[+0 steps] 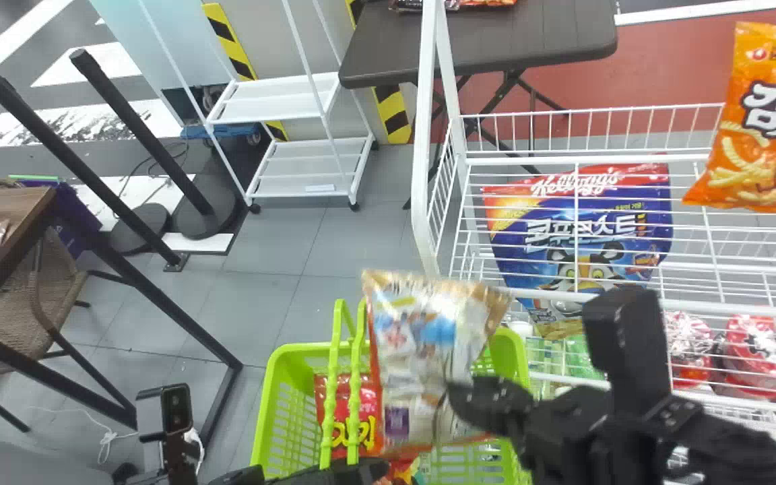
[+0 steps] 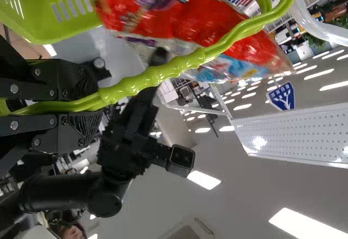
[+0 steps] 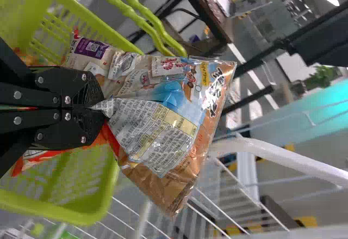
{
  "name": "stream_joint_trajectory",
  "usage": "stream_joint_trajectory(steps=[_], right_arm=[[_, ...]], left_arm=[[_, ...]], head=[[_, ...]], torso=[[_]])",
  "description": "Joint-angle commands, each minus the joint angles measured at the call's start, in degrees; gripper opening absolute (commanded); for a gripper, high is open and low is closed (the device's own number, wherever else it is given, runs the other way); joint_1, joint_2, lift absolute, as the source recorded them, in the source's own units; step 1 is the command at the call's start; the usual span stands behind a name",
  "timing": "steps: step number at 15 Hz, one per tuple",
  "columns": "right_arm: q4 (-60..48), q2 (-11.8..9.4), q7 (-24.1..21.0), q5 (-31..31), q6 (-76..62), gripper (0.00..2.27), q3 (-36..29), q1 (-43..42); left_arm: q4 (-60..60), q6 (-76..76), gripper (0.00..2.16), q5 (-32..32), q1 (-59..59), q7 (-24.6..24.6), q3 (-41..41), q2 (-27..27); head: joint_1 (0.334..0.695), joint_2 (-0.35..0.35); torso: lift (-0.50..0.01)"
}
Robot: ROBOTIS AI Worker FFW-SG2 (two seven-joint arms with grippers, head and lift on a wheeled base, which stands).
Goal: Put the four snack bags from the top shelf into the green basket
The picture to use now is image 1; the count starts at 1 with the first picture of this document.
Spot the yellow black striped post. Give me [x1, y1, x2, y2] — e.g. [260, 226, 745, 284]
[201, 3, 289, 143]
[344, 0, 414, 145]

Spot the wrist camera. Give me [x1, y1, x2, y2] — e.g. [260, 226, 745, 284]
[137, 383, 196, 485]
[582, 286, 673, 413]

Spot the green basket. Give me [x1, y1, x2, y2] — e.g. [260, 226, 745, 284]
[250, 298, 534, 485]

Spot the blue cereal bag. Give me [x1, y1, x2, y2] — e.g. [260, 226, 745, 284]
[482, 163, 674, 339]

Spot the wicker chair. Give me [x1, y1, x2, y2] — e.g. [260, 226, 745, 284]
[0, 178, 91, 433]

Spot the brown side table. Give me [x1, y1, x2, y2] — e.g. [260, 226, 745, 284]
[0, 187, 245, 447]

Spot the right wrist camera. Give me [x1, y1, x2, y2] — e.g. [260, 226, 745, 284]
[582, 286, 673, 413]

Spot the green snack packet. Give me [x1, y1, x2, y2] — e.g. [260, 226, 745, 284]
[525, 333, 606, 399]

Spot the red snack packet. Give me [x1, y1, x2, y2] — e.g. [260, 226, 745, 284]
[313, 374, 424, 485]

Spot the dark side table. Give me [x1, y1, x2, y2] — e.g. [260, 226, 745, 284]
[338, 0, 620, 211]

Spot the orange snack packet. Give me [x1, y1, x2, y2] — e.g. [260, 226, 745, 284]
[682, 22, 776, 221]

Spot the white cable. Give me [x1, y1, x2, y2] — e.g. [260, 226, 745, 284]
[24, 403, 141, 467]

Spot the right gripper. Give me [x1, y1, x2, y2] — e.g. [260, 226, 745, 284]
[446, 375, 666, 485]

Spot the white shelf trolley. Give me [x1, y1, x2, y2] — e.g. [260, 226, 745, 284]
[137, 0, 377, 212]

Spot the white snack packet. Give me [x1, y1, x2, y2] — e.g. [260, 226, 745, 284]
[361, 269, 514, 460]

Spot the white wire rack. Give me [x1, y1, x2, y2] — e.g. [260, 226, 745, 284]
[411, 0, 776, 485]

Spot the red noodle cup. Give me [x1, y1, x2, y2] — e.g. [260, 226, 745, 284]
[713, 313, 776, 406]
[663, 311, 717, 391]

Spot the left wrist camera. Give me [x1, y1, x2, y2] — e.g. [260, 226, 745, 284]
[137, 383, 196, 485]

